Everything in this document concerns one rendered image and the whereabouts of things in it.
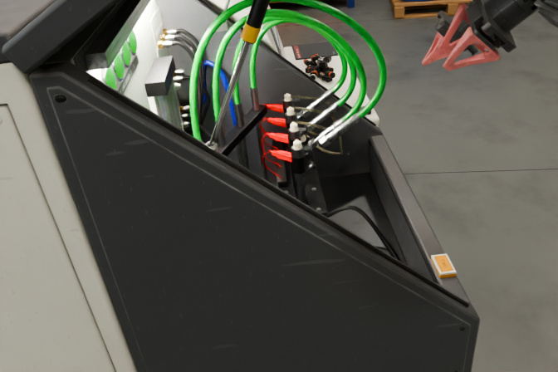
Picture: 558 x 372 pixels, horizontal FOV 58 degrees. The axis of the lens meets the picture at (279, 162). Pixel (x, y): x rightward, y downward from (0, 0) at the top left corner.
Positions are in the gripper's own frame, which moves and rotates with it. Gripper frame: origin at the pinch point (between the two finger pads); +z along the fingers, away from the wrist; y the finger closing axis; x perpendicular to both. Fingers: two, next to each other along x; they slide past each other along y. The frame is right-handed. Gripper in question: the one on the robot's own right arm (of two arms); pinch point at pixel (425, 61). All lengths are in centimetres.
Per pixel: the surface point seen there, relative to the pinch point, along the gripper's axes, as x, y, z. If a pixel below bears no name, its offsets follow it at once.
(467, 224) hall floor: -98, -110, 66
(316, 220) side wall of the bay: 51, 11, 15
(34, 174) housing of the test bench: 60, 44, 29
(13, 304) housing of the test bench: 63, 37, 51
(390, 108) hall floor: -229, -85, 91
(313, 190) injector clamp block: 14.4, 0.2, 34.4
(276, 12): 11.5, 31.6, 9.5
